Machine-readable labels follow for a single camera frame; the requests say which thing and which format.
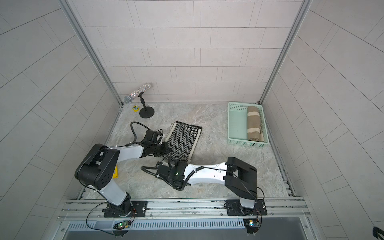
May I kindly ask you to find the black white houndstooth scarf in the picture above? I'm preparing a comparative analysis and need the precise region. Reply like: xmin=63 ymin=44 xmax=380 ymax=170
xmin=165 ymin=121 xmax=203 ymax=164

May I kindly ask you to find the mint green plastic basket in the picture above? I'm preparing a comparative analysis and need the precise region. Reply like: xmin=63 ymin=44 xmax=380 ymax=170
xmin=228 ymin=102 xmax=270 ymax=148

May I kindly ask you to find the brown beige plaid scarf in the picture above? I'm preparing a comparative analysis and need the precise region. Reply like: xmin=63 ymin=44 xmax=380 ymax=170
xmin=247 ymin=106 xmax=264 ymax=142

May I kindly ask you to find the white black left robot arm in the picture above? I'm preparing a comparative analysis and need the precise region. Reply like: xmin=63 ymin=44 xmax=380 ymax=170
xmin=75 ymin=130 xmax=171 ymax=217

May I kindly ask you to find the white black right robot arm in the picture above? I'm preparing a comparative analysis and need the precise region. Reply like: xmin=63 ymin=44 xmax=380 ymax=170
xmin=155 ymin=157 xmax=258 ymax=209

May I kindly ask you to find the black round microphone stand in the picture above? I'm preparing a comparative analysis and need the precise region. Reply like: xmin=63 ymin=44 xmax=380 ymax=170
xmin=138 ymin=92 xmax=155 ymax=119

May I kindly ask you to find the small yellow toy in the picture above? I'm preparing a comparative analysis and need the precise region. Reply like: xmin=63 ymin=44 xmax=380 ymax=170
xmin=132 ymin=105 xmax=140 ymax=112

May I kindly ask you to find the yellow plastic triangle stand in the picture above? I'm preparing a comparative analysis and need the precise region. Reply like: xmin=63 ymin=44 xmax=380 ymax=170
xmin=113 ymin=166 xmax=119 ymax=179

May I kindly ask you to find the glittery silver microphone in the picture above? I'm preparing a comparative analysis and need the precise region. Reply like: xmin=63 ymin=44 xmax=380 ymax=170
xmin=124 ymin=83 xmax=152 ymax=104

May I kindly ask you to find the left green circuit board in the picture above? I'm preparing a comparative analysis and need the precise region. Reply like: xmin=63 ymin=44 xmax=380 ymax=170
xmin=113 ymin=221 xmax=132 ymax=230

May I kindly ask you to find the green circuit board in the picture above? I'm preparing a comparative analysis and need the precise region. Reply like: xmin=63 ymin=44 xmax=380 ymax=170
xmin=113 ymin=221 xmax=132 ymax=230
xmin=243 ymin=219 xmax=261 ymax=234

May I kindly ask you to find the right green circuit board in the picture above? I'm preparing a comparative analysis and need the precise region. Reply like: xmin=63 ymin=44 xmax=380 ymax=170
xmin=243 ymin=219 xmax=261 ymax=234

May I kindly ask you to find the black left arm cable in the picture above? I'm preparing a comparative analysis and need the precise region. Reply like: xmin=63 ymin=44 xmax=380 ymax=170
xmin=129 ymin=121 xmax=151 ymax=145

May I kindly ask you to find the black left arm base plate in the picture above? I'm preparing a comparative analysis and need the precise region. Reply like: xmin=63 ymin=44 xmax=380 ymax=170
xmin=102 ymin=201 xmax=148 ymax=218

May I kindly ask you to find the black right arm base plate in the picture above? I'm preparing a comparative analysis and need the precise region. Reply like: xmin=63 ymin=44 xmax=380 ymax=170
xmin=224 ymin=199 xmax=268 ymax=216

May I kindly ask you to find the aluminium mounting rail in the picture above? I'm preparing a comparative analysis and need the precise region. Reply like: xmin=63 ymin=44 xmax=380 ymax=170
xmin=54 ymin=197 xmax=311 ymax=221

